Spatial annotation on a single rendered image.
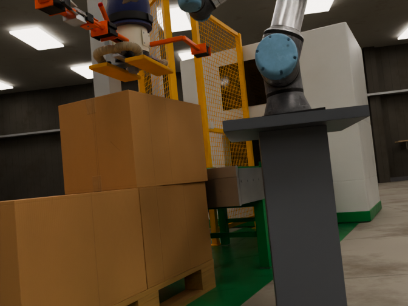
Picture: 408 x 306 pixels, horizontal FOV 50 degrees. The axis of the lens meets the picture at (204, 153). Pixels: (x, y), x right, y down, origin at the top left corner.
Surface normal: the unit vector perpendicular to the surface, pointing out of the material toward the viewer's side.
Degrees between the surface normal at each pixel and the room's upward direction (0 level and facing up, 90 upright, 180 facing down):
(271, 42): 92
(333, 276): 90
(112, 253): 90
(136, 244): 90
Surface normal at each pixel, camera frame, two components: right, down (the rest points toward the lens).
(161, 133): 0.87, -0.11
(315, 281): -0.11, -0.05
